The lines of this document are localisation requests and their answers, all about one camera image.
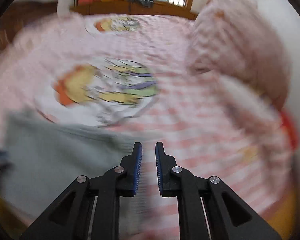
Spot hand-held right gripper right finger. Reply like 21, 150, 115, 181
155, 141, 282, 240

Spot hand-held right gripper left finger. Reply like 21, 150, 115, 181
19, 142, 143, 240

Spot grey pants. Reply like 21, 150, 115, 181
1, 110, 155, 240

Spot pink checked cartoon bed sheet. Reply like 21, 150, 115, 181
0, 12, 300, 240

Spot yellow floor mat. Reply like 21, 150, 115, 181
0, 187, 300, 240

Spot pink checked pillow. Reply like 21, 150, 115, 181
185, 0, 290, 110

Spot wooden headboard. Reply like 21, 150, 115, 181
70, 0, 199, 20

